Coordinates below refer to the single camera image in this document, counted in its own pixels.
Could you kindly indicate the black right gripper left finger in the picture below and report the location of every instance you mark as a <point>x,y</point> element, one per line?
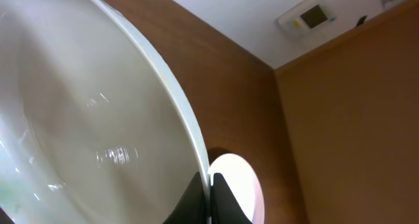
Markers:
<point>191,208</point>

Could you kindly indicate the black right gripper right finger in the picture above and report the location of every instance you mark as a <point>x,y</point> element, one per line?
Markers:
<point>225,209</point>

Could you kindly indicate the white wall control panel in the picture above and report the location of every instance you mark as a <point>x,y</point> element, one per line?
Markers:
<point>305,17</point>

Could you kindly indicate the white bowl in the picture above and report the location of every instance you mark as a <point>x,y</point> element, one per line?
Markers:
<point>95,127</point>
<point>244,184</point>

